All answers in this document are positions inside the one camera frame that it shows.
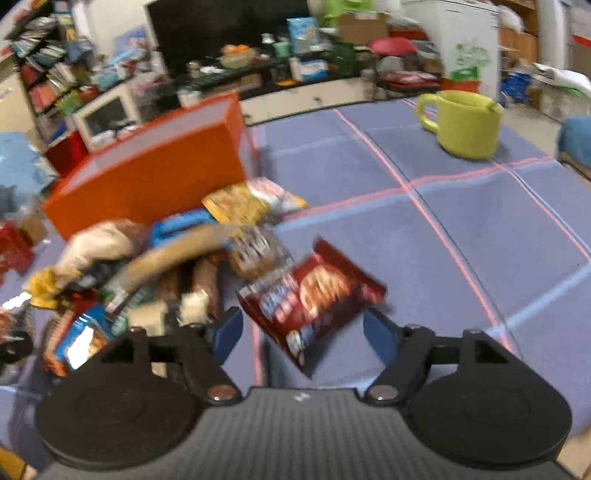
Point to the red cookie packet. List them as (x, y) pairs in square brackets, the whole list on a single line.
[(314, 295)]

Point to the white glass-door cabinet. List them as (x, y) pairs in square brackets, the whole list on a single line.
[(106, 115)]

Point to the small white snack packet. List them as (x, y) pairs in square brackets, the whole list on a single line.
[(147, 318), (195, 307)]

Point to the brown cardboard box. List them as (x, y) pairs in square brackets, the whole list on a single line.
[(362, 27)]

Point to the bookshelf with books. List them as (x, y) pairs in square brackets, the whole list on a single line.
[(41, 60)]

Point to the yellow nut snack packet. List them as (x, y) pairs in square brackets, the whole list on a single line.
[(238, 203)]

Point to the clear brown cookie packet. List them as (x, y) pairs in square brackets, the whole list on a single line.
[(258, 254)]

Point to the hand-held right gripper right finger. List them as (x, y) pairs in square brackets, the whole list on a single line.
[(379, 337)]

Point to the long brown snack packet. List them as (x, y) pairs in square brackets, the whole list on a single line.
[(175, 251)]

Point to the glass television stand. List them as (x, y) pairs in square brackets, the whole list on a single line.
[(300, 92)]

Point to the blue orange snack packet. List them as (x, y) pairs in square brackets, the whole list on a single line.
[(78, 337)]

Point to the tan snack bag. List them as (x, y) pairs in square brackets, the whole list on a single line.
[(101, 244)]

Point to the orange cardboard box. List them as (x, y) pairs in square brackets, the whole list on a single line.
[(152, 170)]

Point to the yellow-green mug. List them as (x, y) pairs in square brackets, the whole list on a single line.
[(466, 127)]

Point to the red white carton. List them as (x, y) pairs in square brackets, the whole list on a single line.
[(14, 247)]

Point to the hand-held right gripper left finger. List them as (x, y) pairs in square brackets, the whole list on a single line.
[(227, 336)]

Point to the brown sausage snack packet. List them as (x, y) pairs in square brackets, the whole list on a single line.
[(205, 281)]

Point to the blue star print cloth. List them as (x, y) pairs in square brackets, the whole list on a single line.
[(18, 161)]

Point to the black television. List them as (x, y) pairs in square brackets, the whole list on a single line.
[(221, 27)]

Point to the white pink snack packet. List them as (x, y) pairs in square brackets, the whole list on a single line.
[(281, 194)]

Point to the yellow crumpled wrapper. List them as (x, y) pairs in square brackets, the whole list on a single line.
[(41, 286)]

